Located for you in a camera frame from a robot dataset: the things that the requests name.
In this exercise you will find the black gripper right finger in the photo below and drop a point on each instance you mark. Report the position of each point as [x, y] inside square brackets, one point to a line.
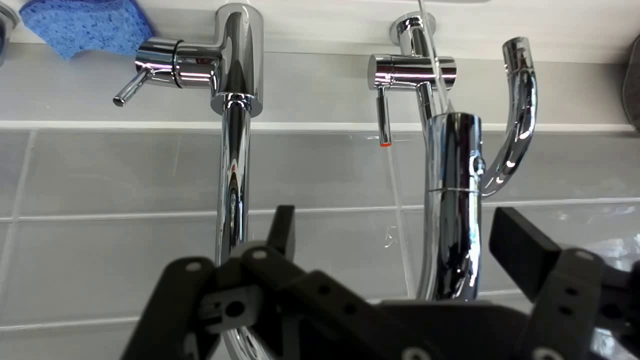
[526, 247]

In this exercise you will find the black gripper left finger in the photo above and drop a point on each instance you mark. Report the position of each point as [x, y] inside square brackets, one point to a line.
[281, 230]

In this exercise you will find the tall chrome gooseneck faucet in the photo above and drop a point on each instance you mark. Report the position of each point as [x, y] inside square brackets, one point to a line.
[237, 66]

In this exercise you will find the small chrome faucet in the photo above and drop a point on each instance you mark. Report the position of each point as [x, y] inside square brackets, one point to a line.
[412, 71]

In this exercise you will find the blue sponge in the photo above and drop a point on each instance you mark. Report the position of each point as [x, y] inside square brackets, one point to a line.
[87, 27]

